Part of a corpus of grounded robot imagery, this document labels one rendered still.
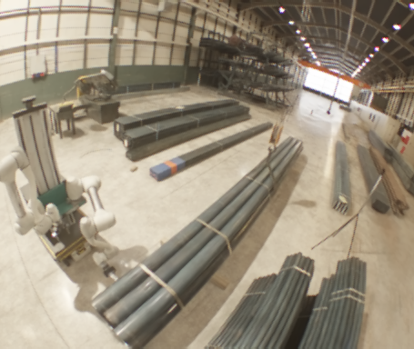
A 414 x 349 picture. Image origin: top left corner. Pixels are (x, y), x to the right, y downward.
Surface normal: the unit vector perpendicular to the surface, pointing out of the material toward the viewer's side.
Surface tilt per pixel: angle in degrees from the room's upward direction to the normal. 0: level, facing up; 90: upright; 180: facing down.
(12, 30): 90
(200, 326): 0
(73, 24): 90
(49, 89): 90
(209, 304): 0
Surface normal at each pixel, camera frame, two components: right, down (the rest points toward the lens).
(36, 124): 0.87, 0.37
